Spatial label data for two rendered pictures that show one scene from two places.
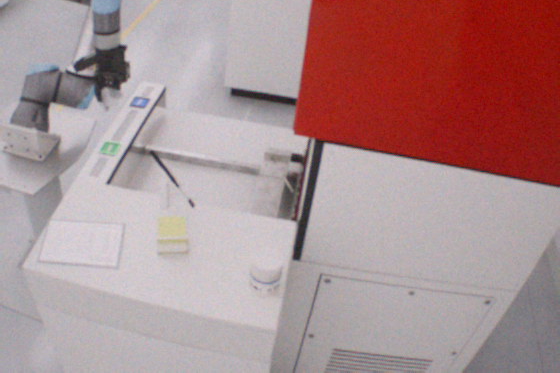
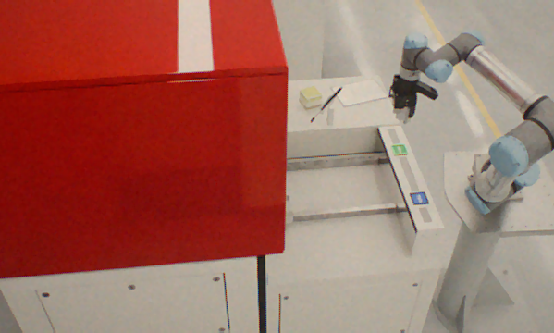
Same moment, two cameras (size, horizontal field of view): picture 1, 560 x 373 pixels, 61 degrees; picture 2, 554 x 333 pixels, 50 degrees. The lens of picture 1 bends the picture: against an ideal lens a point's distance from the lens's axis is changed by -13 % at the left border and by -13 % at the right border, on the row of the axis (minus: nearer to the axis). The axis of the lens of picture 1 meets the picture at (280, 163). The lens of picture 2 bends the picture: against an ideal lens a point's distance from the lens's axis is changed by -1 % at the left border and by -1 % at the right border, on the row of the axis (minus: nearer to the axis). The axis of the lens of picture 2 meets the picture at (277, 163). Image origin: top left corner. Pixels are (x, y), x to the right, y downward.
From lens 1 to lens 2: 2.86 m
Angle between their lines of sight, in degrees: 98
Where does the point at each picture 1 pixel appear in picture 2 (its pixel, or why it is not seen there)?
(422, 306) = not seen: hidden behind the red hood
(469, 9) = not seen: outside the picture
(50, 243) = (375, 86)
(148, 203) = (340, 121)
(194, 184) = (337, 195)
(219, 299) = not seen: hidden behind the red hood
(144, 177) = (377, 189)
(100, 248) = (346, 92)
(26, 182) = (459, 158)
